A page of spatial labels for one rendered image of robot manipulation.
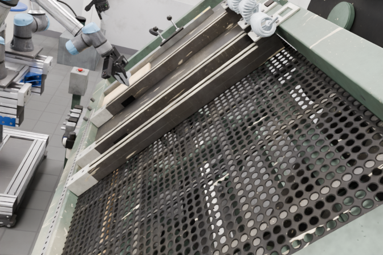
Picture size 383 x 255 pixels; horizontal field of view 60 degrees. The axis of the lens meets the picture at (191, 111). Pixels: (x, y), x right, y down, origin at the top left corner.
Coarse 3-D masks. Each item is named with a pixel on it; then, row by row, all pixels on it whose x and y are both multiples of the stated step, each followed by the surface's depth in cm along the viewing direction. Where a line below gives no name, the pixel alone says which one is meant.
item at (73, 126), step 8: (72, 112) 231; (80, 112) 233; (72, 120) 221; (80, 120) 228; (64, 128) 217; (72, 128) 216; (64, 136) 218; (72, 136) 203; (64, 144) 205; (72, 144) 205
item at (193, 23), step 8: (200, 16) 219; (208, 16) 219; (192, 24) 221; (184, 32) 223; (176, 40) 225; (160, 48) 226; (152, 56) 228; (136, 64) 234; (144, 64) 231; (112, 88) 237
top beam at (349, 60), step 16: (256, 0) 151; (304, 16) 110; (288, 32) 110; (304, 32) 102; (320, 32) 97; (336, 32) 91; (304, 48) 102; (320, 48) 91; (336, 48) 86; (352, 48) 82; (368, 48) 78; (320, 64) 95; (336, 64) 81; (352, 64) 78; (368, 64) 74; (336, 80) 90; (352, 80) 74; (368, 80) 71; (368, 96) 70
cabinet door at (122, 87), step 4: (148, 64) 222; (144, 68) 221; (148, 68) 215; (136, 72) 227; (140, 72) 222; (144, 72) 215; (132, 76) 226; (136, 76) 221; (140, 76) 215; (132, 80) 220; (116, 88) 231; (120, 88) 225; (124, 88) 219; (112, 92) 230; (116, 92) 224; (120, 92) 218; (108, 96) 229; (112, 96) 224; (104, 100) 228; (108, 100) 222; (104, 104) 221
